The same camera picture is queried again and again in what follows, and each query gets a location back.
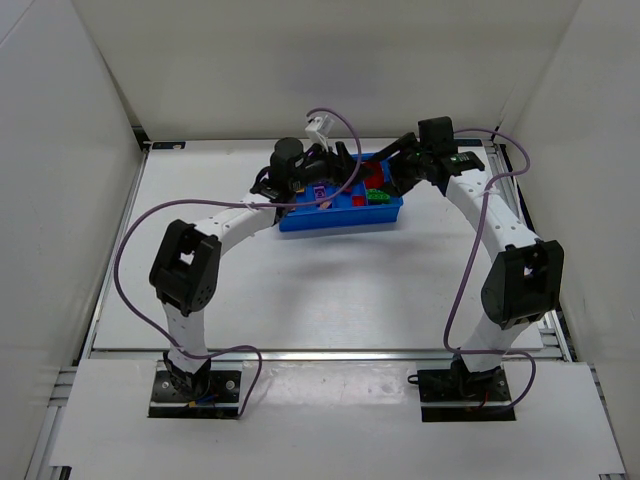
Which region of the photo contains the purple paw lego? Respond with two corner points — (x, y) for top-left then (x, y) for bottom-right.
(313, 185), (327, 201)

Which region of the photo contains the red flower lego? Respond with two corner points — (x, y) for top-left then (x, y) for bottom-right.
(363, 162), (388, 190)

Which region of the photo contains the green number two lego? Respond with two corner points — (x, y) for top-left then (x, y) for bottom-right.
(366, 189), (392, 205)

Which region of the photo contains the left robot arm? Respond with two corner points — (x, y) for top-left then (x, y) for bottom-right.
(149, 137), (374, 400)

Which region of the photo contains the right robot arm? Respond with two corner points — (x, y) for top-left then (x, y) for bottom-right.
(369, 117), (564, 387)

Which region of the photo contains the blue divided bin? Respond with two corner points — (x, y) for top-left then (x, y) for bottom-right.
(279, 153), (403, 232)

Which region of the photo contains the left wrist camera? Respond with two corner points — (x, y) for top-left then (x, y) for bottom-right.
(305, 115), (334, 150)

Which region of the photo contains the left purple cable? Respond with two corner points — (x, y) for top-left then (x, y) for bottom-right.
(113, 106), (362, 420)

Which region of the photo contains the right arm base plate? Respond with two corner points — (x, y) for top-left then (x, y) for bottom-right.
(407, 360), (516, 423)

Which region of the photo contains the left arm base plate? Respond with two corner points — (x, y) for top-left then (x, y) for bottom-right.
(147, 362), (243, 420)

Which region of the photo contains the aluminium frame rail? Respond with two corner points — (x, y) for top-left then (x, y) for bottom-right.
(88, 345), (565, 362)

